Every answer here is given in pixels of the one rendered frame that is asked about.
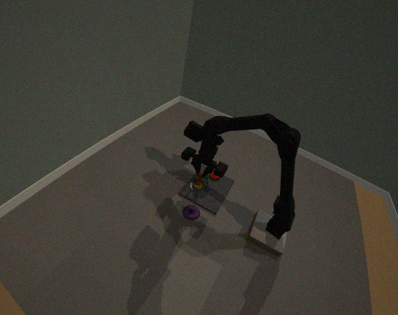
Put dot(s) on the red gear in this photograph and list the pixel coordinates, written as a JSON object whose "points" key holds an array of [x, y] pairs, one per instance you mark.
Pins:
{"points": [[213, 177]]}

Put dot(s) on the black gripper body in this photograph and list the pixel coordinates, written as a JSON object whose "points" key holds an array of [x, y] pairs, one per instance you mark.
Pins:
{"points": [[206, 159]]}

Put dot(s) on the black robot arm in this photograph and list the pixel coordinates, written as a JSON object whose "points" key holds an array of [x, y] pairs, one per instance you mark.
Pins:
{"points": [[287, 140]]}

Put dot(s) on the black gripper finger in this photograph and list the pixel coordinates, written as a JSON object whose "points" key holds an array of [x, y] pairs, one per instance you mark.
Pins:
{"points": [[206, 171], [197, 167]]}

